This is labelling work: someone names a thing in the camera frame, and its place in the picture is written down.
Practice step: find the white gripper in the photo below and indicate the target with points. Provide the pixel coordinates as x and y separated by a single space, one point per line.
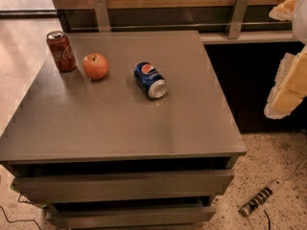
301 21

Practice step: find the blue pepsi can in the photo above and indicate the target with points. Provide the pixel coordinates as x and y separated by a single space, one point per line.
150 80

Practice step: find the red coca-cola can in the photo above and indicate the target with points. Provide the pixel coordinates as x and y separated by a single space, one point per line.
60 48

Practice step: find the white power strip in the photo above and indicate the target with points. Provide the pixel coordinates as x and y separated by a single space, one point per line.
261 197

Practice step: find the upper grey drawer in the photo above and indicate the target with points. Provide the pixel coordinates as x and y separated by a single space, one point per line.
126 186

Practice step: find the grey drawer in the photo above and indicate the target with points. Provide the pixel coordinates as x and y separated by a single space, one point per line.
126 186
133 218

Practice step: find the lower grey drawer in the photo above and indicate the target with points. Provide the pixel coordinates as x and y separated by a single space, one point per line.
133 218

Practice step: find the red apple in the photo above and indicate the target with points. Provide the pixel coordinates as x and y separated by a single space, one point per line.
95 66

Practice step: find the grey drawer cabinet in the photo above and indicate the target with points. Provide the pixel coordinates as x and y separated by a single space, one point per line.
69 125

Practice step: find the right metal bracket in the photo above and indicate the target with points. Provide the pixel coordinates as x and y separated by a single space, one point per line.
234 25

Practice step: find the metal bracket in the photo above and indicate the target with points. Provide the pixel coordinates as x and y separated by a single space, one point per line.
234 25
102 18

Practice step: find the left metal bracket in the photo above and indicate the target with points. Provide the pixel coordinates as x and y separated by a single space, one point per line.
102 18

